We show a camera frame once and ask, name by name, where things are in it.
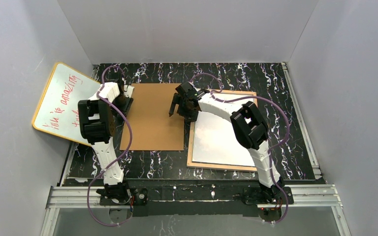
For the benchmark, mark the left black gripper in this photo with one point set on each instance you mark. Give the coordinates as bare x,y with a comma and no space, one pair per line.
125,99

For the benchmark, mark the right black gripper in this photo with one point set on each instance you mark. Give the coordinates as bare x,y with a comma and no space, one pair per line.
180,102

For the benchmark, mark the brown fibreboard backing board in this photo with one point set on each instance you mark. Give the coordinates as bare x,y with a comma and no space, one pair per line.
152,127

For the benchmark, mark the wooden picture frame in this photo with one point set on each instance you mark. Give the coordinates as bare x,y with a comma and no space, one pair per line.
213,145

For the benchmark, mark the printed photo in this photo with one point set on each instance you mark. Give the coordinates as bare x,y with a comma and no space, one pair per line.
224,105

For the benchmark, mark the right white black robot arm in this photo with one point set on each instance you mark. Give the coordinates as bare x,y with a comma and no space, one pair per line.
251,132

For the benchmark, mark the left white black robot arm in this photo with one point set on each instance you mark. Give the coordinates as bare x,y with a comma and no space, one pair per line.
97,126

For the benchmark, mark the yellow rimmed whiteboard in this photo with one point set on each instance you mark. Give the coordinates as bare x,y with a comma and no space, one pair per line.
57,111

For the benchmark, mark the black marble pattern mat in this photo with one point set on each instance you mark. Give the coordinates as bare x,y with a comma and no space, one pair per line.
267,80

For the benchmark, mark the aluminium rail base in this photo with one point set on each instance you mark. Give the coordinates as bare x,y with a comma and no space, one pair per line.
199,199

